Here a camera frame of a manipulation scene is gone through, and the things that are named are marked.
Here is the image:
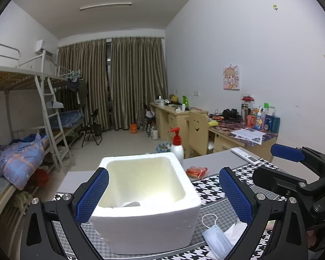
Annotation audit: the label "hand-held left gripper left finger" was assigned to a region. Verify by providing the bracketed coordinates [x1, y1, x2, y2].
[19, 167, 109, 260]

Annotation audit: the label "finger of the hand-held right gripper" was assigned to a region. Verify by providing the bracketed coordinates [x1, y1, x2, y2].
[252, 165, 323, 204]
[270, 144, 325, 174]

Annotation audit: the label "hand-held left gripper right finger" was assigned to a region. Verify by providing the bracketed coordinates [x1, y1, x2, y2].
[219, 167, 309, 260]

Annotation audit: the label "white tissue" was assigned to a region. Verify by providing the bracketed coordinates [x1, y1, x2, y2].
[223, 221, 249, 238]

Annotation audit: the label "blue face mask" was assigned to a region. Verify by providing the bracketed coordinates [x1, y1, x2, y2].
[201, 213, 235, 259]

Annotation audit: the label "white foam box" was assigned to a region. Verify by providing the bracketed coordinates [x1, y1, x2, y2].
[89, 152, 201, 255]

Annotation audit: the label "person's right hand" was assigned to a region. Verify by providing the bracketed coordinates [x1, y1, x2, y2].
[307, 229, 319, 250]

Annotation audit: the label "black white houndstooth table mat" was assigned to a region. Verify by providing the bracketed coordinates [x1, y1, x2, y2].
[50, 158, 315, 260]

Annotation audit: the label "cluster of toiletry bottles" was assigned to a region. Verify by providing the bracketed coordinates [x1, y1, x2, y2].
[246, 102, 281, 134]

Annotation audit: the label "white remote control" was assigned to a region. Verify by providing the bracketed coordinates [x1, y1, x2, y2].
[231, 147, 261, 165]

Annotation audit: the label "white printed papers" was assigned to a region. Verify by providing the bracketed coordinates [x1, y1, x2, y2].
[231, 128, 267, 144]

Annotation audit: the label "red snack packet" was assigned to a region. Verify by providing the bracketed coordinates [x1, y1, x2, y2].
[185, 166, 208, 179]

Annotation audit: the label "wooden desk with printed mat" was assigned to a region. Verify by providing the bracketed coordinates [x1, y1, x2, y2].
[207, 114, 278, 166]

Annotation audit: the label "steel thermos bottle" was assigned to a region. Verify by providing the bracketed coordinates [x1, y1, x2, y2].
[241, 103, 249, 127]

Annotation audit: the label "printed desk mat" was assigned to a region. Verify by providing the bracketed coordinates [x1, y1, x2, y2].
[210, 119, 278, 145]

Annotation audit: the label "black folding chair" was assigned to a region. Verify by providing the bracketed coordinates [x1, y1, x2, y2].
[81, 109, 104, 147]

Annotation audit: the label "black headphones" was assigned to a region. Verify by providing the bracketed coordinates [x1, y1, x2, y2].
[222, 109, 242, 122]

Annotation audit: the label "wooden chair with smiley face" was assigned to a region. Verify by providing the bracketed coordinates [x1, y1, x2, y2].
[188, 110, 210, 159]

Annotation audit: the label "white pump bottle red pump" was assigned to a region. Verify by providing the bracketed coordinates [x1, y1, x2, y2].
[170, 128, 185, 161]

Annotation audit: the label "white bunk bed ladder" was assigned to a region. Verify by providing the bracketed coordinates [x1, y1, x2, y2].
[35, 74, 76, 173]

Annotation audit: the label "blue plaid quilt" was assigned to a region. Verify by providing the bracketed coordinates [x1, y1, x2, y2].
[0, 133, 51, 191]

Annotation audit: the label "round waste basket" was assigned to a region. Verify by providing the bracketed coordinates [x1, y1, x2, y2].
[155, 142, 173, 154]

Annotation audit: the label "light wooden desk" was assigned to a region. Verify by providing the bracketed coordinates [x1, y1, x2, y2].
[150, 102, 208, 142]

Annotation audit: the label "hanging dark clothes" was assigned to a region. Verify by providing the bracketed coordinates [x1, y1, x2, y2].
[66, 76, 89, 107]

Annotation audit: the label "brown curtain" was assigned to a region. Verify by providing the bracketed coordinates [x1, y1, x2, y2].
[110, 36, 169, 131]
[57, 39, 110, 132]

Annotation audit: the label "white air conditioner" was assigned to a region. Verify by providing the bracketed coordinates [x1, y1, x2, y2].
[34, 40, 55, 56]

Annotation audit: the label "ceiling tube light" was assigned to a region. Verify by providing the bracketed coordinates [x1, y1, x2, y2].
[80, 2, 133, 11]

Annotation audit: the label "pink cartoon wall poster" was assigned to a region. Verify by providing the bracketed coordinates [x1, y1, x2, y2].
[222, 65, 240, 90]

